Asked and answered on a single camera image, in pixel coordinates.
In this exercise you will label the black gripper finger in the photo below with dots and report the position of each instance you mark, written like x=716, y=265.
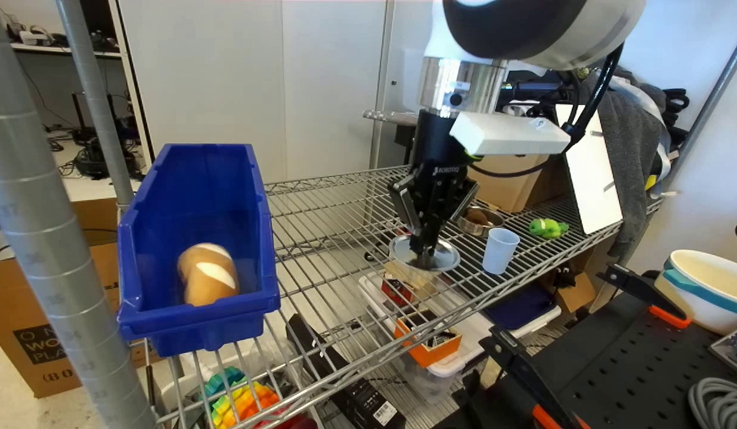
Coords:
x=453, y=209
x=410, y=209

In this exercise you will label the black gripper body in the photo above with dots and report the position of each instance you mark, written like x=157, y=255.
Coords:
x=441, y=147

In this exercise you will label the silver pot lid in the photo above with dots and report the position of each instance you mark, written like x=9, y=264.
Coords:
x=448, y=258

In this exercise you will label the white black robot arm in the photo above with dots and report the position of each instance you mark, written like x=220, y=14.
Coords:
x=535, y=28

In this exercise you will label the small silver metal dish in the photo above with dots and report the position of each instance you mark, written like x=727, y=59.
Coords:
x=485, y=215

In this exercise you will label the brown cardboard box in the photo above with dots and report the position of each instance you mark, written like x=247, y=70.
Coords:
x=511, y=192

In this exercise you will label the light blue plastic cup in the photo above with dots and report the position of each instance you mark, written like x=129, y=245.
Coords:
x=499, y=251

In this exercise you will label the green toy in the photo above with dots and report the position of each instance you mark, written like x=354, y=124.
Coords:
x=547, y=228

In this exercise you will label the dark blue flat box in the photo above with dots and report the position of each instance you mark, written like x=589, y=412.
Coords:
x=524, y=308

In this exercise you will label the white plastic tray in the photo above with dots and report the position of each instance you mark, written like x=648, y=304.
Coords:
x=472, y=334

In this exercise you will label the orange black device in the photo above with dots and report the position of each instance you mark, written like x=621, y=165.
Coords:
x=430, y=348

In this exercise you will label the white flat board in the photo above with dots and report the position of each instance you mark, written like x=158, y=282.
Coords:
x=596, y=182

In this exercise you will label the small brown box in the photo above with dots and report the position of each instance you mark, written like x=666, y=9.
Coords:
x=577, y=292

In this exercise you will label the long black box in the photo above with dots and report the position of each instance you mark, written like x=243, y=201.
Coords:
x=344, y=382

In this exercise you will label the grey jacket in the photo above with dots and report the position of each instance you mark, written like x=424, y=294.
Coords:
x=630, y=151

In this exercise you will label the tan wooden toy bread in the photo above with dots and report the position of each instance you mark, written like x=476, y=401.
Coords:
x=209, y=277

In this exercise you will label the blue plastic storage bin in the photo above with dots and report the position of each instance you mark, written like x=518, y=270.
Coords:
x=191, y=192

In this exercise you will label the rainbow coloured toy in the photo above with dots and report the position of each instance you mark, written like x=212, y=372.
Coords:
x=240, y=401

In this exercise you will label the white bowl teal stripe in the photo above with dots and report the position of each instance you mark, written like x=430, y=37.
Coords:
x=705, y=288

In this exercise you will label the white background shelf unit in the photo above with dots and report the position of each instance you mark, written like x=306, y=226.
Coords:
x=129, y=86

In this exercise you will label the grey tray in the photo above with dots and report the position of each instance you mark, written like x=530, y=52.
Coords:
x=734, y=348

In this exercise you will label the large printed cardboard box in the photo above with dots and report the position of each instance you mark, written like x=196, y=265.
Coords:
x=24, y=319

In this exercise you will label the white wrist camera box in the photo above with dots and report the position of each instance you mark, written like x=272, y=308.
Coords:
x=511, y=135

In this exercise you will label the chrome shelf post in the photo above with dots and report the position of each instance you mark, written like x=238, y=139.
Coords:
x=380, y=80

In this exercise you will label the thin grey shelf post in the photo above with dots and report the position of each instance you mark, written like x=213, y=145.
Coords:
x=97, y=104

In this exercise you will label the thick grey shelf post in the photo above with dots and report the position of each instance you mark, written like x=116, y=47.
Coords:
x=35, y=222

